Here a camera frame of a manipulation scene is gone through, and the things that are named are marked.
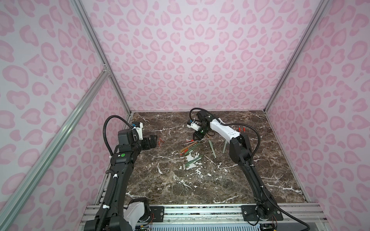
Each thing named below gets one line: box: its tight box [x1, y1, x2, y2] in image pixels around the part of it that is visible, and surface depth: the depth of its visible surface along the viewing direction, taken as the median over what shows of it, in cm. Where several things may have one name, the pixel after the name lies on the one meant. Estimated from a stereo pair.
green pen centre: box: [208, 139, 217, 159], surface depth 100 cm
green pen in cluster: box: [184, 142, 200, 156], surface depth 99 cm
